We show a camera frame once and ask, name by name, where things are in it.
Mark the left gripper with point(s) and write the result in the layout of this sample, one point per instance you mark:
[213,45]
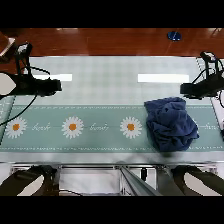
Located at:
[48,87]

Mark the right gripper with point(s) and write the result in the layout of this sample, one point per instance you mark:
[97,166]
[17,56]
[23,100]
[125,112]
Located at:
[196,90]

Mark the blue shirt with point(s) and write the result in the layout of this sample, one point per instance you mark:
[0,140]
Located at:
[171,125]

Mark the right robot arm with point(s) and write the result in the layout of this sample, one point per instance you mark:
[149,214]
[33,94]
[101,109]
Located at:
[200,181]

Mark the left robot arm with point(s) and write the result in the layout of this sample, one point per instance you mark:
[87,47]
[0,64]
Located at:
[20,85]

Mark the blue round disc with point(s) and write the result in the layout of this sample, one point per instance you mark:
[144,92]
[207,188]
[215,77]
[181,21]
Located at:
[174,35]

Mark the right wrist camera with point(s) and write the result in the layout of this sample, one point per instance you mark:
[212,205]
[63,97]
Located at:
[209,57]

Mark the silver frame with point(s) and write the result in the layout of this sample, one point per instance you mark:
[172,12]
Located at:
[136,183]

